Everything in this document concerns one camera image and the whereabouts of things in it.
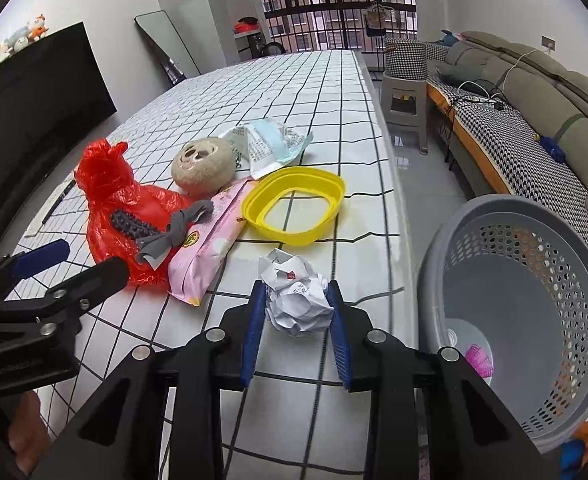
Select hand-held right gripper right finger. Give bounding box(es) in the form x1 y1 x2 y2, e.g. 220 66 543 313
326 280 559 480

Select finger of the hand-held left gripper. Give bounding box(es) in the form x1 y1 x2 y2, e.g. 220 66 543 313
0 239 71 311
0 257 131 340

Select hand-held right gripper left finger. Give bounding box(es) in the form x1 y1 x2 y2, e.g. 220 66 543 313
34 280 269 480

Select white paper ball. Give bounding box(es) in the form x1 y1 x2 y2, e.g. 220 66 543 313
259 248 335 338

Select red plastic bag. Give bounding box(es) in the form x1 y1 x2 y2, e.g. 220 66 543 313
74 138 195 288

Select grey perforated plastic basket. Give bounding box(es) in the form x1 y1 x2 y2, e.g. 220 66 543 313
418 194 588 455

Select person's left hand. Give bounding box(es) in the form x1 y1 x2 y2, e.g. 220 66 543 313
5 389 53 477

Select dark studded rubber strip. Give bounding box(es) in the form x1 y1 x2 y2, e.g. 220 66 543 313
109 206 163 242

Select pink wet wipes packet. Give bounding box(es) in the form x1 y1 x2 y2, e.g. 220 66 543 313
166 177 259 307

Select magenta striped wrapper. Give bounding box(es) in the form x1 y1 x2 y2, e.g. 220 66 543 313
465 344 494 380

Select black flat television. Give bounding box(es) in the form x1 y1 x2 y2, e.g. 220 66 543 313
0 21 118 261

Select yellow collapsible bowl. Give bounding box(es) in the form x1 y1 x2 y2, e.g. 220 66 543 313
241 166 347 247

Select packaged blue face mask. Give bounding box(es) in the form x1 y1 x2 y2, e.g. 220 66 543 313
219 117 315 181

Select orange and white plush toy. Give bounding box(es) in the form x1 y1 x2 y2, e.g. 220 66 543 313
26 12 50 43

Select grey plastic stool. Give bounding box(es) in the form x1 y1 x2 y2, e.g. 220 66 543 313
381 71 431 156

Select houndstooth sofa cover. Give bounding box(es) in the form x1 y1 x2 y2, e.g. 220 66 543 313
424 42 588 221

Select orange and blue object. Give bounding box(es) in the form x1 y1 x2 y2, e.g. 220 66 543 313
560 419 588 480

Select blue folded umbrella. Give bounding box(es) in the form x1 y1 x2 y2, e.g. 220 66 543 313
538 134 568 162

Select houndstooth cushion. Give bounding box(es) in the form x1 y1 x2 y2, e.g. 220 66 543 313
384 37 428 82

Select beige garment on hanger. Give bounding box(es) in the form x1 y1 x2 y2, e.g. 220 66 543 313
363 4 395 39

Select black window security grille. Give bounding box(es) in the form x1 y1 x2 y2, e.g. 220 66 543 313
250 0 419 57

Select olive grey sofa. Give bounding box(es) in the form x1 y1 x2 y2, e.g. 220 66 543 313
424 30 588 241

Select grey fabric strap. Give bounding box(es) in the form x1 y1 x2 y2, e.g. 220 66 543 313
135 200 215 269

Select beige sloth plush keychain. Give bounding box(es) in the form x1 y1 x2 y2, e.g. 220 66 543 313
170 137 239 197

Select leaning wall mirror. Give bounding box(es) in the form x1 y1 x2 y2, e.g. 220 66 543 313
135 10 202 86

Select black cable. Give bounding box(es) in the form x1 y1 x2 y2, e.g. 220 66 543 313
438 77 510 162

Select white charging cable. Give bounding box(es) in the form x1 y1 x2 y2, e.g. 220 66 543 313
458 49 550 97

